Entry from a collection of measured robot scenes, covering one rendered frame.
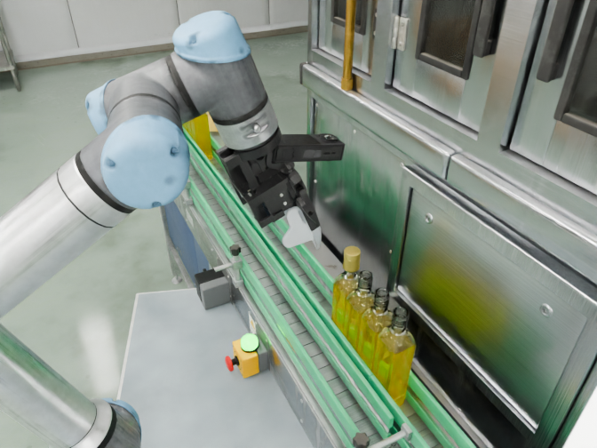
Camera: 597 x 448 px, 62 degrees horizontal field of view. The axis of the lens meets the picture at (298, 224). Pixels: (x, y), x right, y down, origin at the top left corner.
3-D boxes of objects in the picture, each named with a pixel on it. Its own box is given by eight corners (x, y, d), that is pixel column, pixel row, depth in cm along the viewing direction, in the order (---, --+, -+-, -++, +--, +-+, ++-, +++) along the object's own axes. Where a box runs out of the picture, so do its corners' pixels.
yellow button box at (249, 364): (268, 370, 129) (267, 350, 125) (242, 380, 126) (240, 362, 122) (258, 351, 134) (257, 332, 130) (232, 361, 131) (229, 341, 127)
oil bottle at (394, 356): (405, 404, 106) (419, 334, 94) (383, 415, 104) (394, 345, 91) (389, 384, 110) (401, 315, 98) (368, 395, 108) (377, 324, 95)
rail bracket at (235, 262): (245, 288, 136) (242, 249, 128) (219, 296, 133) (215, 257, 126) (240, 279, 139) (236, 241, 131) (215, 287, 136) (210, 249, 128)
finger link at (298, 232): (291, 263, 76) (266, 216, 72) (323, 243, 77) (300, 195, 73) (299, 272, 74) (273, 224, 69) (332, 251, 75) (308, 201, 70)
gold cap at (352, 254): (339, 264, 107) (340, 247, 104) (354, 260, 108) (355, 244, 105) (347, 274, 104) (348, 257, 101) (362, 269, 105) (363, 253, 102)
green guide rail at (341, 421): (358, 458, 96) (361, 433, 91) (354, 460, 95) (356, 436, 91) (147, 123, 223) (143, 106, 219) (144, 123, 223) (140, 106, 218)
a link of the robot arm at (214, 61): (159, 28, 57) (226, -3, 57) (201, 108, 65) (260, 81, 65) (166, 52, 51) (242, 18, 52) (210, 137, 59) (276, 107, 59)
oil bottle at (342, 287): (361, 347, 119) (369, 279, 106) (341, 356, 116) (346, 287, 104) (348, 332, 123) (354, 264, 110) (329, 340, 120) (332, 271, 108)
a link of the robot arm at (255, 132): (253, 83, 65) (281, 104, 59) (266, 112, 68) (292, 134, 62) (203, 111, 64) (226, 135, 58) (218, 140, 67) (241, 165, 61)
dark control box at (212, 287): (231, 303, 149) (228, 282, 144) (205, 311, 146) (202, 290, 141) (221, 286, 155) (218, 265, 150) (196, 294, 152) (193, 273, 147)
